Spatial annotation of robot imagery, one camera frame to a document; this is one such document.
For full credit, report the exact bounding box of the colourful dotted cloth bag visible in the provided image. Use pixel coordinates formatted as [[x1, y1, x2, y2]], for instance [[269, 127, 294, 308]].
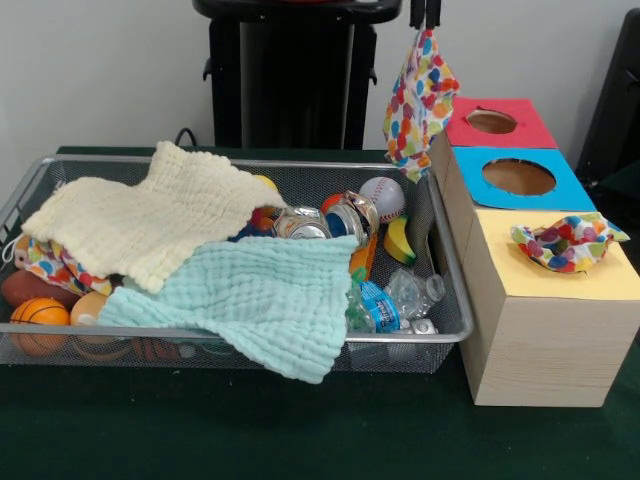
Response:
[[12, 234, 114, 296], [382, 28, 461, 185], [510, 212, 630, 275]]

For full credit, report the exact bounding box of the cream waffle cloth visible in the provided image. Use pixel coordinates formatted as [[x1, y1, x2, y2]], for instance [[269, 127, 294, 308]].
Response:
[[20, 141, 291, 295]]

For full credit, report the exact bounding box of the wooden box with three holes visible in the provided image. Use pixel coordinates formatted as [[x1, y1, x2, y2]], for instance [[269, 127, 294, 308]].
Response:
[[423, 94, 640, 409]]

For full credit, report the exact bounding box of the white baseball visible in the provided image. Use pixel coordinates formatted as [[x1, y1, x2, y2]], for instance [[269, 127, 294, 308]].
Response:
[[358, 176, 406, 224]]

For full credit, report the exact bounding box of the black upright panel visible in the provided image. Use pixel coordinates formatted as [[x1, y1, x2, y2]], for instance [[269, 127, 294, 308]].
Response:
[[577, 8, 640, 174]]

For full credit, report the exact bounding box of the crushed printed can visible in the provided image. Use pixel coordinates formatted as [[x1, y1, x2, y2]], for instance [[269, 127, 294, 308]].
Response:
[[324, 189, 381, 242]]

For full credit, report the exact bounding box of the yellow foam banana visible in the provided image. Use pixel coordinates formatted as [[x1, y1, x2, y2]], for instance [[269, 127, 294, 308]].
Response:
[[382, 215, 417, 265]]

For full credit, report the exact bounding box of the crushed silver can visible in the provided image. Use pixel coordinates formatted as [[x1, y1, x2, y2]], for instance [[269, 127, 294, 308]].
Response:
[[273, 207, 334, 240]]

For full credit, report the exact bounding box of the orange toy carrot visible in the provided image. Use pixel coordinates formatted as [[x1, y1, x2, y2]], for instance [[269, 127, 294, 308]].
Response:
[[348, 234, 379, 281]]

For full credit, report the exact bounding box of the dark green table cloth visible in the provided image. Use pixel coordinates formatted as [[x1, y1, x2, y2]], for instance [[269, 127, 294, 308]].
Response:
[[597, 164, 640, 214], [0, 144, 640, 480]]

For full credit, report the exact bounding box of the clear crushed bottle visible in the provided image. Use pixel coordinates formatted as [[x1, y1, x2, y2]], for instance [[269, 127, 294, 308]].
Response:
[[383, 268, 447, 321]]

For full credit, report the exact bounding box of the crushed bottle with blue label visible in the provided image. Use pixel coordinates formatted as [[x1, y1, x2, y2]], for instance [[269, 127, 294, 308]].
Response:
[[347, 278, 404, 334]]

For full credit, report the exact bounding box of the mint waffle cloth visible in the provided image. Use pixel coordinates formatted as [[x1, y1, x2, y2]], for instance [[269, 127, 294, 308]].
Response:
[[97, 234, 360, 385]]

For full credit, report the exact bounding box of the peach foam ball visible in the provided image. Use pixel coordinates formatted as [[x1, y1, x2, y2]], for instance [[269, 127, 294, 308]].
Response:
[[68, 288, 117, 346]]

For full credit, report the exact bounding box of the small brown football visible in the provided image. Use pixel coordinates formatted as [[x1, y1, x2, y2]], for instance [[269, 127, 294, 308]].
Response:
[[0, 269, 81, 311]]

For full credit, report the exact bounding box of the small orange basketball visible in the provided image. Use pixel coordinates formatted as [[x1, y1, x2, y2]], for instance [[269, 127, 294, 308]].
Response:
[[8, 297, 71, 357]]

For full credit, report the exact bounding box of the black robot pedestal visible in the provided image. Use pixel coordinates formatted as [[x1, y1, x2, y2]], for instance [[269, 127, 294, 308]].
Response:
[[192, 0, 404, 150]]

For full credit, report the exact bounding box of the shallow wire mesh bin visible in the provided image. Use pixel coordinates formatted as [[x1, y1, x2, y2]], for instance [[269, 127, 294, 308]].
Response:
[[0, 153, 475, 374]]

